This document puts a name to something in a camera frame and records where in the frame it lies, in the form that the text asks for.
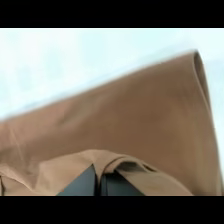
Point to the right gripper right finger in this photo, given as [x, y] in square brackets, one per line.
[118, 186]

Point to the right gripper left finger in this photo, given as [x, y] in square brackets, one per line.
[81, 185]

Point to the brown shirt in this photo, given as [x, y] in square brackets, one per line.
[133, 116]

